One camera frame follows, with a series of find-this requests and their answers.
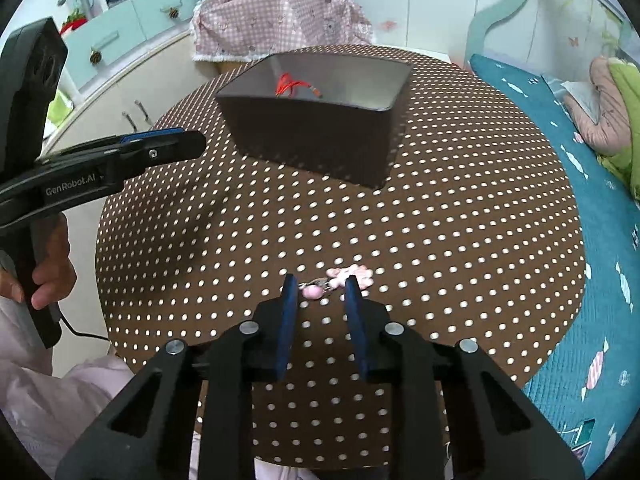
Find red green decoration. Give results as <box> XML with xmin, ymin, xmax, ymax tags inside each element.
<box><xmin>61</xmin><ymin>12</ymin><xmax>89</xmax><ymax>35</ymax></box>

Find brown polka dot tablecloth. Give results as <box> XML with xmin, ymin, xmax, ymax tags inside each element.
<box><xmin>95</xmin><ymin>44</ymin><xmax>587</xmax><ymax>466</ymax></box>

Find grey metal tin box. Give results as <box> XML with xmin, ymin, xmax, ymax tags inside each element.
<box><xmin>216</xmin><ymin>52</ymin><xmax>414</xmax><ymax>191</ymax></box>

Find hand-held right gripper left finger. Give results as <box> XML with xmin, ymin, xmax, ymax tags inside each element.
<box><xmin>55</xmin><ymin>273</ymin><xmax>301</xmax><ymax>480</ymax></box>

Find white paper sheet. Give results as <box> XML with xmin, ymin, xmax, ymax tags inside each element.
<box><xmin>542</xmin><ymin>75</ymin><xmax>601</xmax><ymax>122</ymax></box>

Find pink checked cloth cover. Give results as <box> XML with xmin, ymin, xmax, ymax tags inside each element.
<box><xmin>191</xmin><ymin>0</ymin><xmax>374</xmax><ymax>64</ymax></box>

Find green blanket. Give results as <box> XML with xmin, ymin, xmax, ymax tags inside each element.
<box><xmin>597</xmin><ymin>57</ymin><xmax>640</xmax><ymax>192</ymax></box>

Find person's left hand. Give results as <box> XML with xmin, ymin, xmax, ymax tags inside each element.
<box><xmin>0</xmin><ymin>212</ymin><xmax>79</xmax><ymax>311</ymax></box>

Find white cabinet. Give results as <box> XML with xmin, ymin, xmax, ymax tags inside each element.
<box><xmin>40</xmin><ymin>29</ymin><xmax>227</xmax><ymax>353</ymax></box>

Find pink charm keychain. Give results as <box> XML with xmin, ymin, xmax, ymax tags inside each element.
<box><xmin>299</xmin><ymin>264</ymin><xmax>374</xmax><ymax>302</ymax></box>

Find teal printed bed sheet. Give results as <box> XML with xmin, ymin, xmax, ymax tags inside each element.
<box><xmin>469</xmin><ymin>54</ymin><xmax>640</xmax><ymax>478</ymax></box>

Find green tissue box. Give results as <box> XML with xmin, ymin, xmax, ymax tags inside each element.
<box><xmin>42</xmin><ymin>90</ymin><xmax>71</xmax><ymax>139</ymax></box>

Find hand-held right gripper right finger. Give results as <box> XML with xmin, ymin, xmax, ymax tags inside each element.
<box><xmin>342</xmin><ymin>275</ymin><xmax>586</xmax><ymax>480</ymax></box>

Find teal drawer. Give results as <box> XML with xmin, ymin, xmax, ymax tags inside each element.
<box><xmin>132</xmin><ymin>0</ymin><xmax>197</xmax><ymax>36</ymax></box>
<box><xmin>65</xmin><ymin>2</ymin><xmax>151</xmax><ymax>89</ymax></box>

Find black cable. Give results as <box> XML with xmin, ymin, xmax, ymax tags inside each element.
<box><xmin>59</xmin><ymin>316</ymin><xmax>109</xmax><ymax>342</ymax></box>

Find pink quilt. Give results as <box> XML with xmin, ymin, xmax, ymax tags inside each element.
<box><xmin>564</xmin><ymin>56</ymin><xmax>640</xmax><ymax>154</ymax></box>

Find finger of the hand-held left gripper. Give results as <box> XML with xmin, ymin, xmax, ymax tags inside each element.
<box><xmin>36</xmin><ymin>130</ymin><xmax>186</xmax><ymax>166</ymax></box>
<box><xmin>100</xmin><ymin>131</ymin><xmax>207</xmax><ymax>184</ymax></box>

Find teal curved headboard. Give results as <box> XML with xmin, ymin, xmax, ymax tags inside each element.
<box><xmin>467</xmin><ymin>0</ymin><xmax>539</xmax><ymax>69</ymax></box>

